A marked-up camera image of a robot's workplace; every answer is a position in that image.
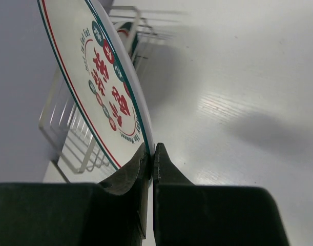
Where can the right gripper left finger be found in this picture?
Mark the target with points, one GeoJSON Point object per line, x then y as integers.
{"type": "Point", "coordinates": [111, 212]}

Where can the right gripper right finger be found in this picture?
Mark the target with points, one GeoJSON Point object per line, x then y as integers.
{"type": "Point", "coordinates": [188, 214]}

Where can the red character plate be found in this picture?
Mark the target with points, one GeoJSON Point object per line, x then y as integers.
{"type": "Point", "coordinates": [94, 84]}

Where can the orange sunburst plate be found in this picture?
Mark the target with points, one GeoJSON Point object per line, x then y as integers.
{"type": "Point", "coordinates": [123, 30]}

